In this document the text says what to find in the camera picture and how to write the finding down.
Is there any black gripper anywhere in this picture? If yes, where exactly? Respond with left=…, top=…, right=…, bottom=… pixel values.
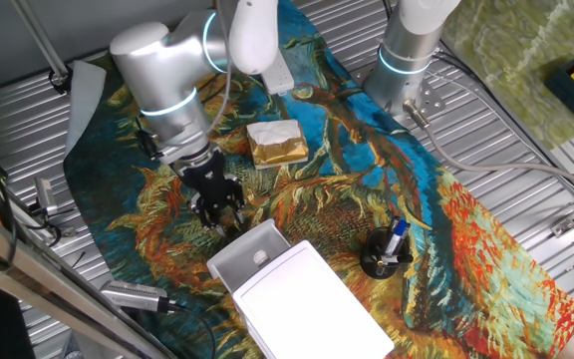
left=173, top=148, right=247, bottom=238

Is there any gold tissue pack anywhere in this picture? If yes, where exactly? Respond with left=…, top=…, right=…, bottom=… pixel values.
left=245, top=118, right=311, bottom=172

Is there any sunflower painting print cloth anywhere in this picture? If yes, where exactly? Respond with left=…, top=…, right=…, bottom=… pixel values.
left=63, top=0, right=574, bottom=359

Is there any white power strip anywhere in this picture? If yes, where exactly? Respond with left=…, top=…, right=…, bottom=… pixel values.
left=260, top=48, right=296, bottom=97

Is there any black round pen holder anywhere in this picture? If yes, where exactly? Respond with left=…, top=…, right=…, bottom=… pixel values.
left=359, top=225, right=416, bottom=280

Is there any silver marker with blue cap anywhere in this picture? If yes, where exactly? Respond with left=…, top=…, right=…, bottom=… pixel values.
left=383, top=217, right=411, bottom=258

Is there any black pen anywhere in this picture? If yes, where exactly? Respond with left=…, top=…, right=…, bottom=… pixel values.
left=374, top=252, right=416, bottom=268

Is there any grey pole with black foot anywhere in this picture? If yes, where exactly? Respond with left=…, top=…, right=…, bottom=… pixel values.
left=10, top=0, right=75, bottom=96

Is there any green marbled cloth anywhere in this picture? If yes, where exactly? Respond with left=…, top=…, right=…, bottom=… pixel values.
left=438, top=0, right=574, bottom=151

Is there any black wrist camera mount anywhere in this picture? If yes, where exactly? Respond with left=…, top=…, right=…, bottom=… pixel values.
left=135, top=127, right=162, bottom=162

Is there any black camera cable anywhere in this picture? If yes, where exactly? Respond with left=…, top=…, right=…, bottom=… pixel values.
left=156, top=297, right=217, bottom=359

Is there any silver depth camera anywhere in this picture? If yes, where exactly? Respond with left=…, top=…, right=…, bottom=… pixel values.
left=99, top=278, right=169, bottom=314

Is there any small silver camera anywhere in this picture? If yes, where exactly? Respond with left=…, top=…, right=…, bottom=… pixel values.
left=33, top=177, right=60, bottom=216

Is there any aluminium frame bar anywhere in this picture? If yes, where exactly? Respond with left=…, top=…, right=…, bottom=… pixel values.
left=0, top=196, right=178, bottom=359

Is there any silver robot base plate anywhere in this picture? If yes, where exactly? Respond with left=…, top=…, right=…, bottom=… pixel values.
left=350, top=64, right=448, bottom=132

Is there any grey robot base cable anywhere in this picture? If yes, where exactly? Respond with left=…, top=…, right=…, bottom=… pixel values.
left=403, top=98, right=574, bottom=198

